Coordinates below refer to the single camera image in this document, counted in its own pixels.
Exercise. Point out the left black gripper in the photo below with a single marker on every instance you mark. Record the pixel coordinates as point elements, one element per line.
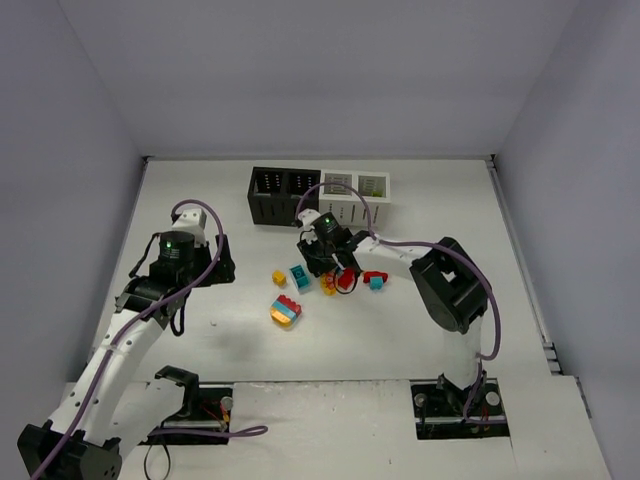
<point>220,265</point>

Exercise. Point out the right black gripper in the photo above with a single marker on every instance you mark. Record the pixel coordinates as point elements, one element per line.
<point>316,260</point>

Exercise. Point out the orange flower lego piece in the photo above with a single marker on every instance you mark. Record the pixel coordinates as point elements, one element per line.
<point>328,283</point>

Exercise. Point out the teal lego brick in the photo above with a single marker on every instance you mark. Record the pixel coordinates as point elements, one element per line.
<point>300,278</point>

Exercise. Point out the large red lego brick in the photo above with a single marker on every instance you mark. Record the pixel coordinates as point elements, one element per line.
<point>346,281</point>

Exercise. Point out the small orange lego cube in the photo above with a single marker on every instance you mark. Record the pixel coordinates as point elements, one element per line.
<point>279,278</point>

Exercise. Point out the yellow red arch lego stack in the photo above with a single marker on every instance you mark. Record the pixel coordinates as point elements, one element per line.
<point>369,275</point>

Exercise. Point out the red blue orange lego stack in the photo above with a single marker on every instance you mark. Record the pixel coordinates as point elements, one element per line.
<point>285,312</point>

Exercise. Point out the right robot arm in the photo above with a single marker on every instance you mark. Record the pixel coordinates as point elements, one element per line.
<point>443,275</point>

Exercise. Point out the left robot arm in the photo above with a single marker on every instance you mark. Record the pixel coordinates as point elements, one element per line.
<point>94,430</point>

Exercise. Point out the white double bin container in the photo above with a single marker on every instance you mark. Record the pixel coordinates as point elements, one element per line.
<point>348,209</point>

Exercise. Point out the cyan small lego brick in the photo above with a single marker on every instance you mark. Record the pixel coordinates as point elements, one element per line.
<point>376,283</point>

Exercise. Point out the black double bin container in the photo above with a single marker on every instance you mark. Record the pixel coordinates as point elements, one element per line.
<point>274,193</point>

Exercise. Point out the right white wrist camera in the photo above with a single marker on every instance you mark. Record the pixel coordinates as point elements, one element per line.
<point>306,218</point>

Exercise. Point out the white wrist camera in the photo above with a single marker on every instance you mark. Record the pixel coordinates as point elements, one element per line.
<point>306,218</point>
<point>192,221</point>

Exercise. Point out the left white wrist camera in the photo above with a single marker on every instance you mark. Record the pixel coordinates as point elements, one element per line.
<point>192,221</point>

